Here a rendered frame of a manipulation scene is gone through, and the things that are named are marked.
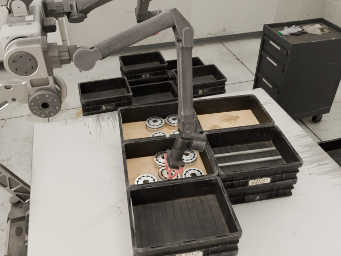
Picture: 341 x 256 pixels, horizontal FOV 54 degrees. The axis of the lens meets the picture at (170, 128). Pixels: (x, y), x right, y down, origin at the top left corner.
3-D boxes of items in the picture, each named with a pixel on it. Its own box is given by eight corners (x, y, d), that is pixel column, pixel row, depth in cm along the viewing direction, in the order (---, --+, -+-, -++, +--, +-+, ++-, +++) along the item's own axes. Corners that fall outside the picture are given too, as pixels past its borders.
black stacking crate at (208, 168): (128, 206, 145) (126, 188, 138) (123, 160, 168) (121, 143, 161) (216, 193, 151) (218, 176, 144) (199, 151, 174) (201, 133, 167)
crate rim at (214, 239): (133, 257, 116) (133, 253, 114) (126, 192, 139) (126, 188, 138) (243, 238, 122) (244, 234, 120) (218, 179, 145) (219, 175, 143)
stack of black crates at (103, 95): (89, 147, 277) (80, 102, 250) (86, 126, 300) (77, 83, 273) (136, 138, 286) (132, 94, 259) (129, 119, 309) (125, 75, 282)
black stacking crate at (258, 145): (217, 193, 151) (219, 176, 144) (200, 150, 174) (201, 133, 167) (298, 181, 157) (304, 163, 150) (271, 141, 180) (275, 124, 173)
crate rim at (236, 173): (218, 179, 145) (219, 174, 143) (201, 136, 168) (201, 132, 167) (304, 167, 151) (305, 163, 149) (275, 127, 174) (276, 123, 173)
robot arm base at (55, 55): (48, 66, 124) (41, 35, 116) (71, 63, 126) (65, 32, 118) (48, 77, 117) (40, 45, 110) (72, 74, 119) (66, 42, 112)
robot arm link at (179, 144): (176, 131, 142) (179, 138, 138) (191, 133, 145) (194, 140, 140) (171, 144, 146) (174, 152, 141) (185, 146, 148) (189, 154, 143)
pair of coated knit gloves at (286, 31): (283, 37, 279) (284, 33, 277) (272, 29, 293) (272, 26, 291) (309, 34, 284) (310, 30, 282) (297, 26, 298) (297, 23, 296)
